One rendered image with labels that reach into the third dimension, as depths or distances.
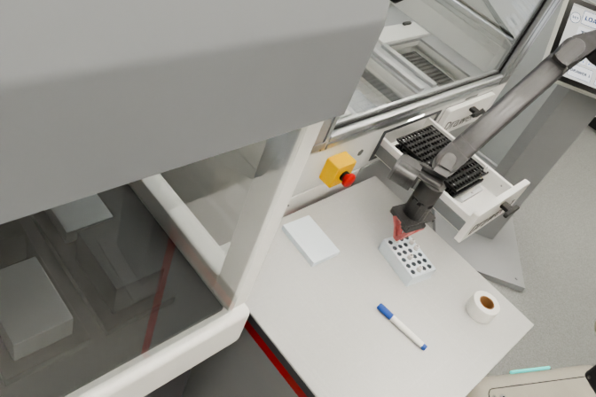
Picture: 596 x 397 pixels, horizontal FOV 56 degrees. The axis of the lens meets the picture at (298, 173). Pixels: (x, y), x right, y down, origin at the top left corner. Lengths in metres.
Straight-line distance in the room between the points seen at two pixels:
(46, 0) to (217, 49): 0.15
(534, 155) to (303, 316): 1.62
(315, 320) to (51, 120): 0.91
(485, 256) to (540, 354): 0.50
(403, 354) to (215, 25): 0.96
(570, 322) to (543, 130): 0.93
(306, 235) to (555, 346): 1.65
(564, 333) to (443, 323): 1.51
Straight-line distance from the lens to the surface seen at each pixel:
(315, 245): 1.35
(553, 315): 2.89
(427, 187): 1.30
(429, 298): 1.43
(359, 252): 1.42
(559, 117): 2.53
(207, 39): 0.48
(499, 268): 2.83
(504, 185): 1.70
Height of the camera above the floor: 1.75
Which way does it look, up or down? 40 degrees down
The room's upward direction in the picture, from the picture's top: 23 degrees clockwise
